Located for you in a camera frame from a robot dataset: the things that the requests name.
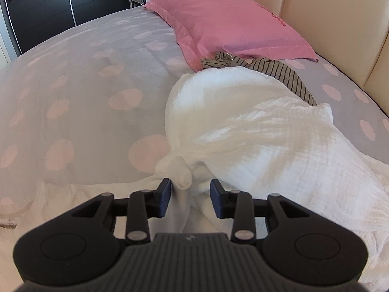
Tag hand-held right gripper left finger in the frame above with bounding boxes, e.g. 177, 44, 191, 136
71, 178, 173, 244

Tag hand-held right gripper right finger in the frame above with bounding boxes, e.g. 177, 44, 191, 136
210, 179, 317, 244

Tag white t-shirt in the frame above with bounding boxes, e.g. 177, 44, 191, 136
0, 156, 195, 280

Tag white crinkled garment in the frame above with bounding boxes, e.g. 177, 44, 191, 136
166, 68, 389, 283

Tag striped garment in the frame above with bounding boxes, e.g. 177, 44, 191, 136
201, 52, 317, 107

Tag pink pillow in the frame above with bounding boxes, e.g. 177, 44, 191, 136
144, 0, 319, 69

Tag beige padded headboard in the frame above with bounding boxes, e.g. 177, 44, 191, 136
219, 0, 389, 119

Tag black sliding wardrobe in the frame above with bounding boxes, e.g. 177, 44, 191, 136
0, 0, 146, 52

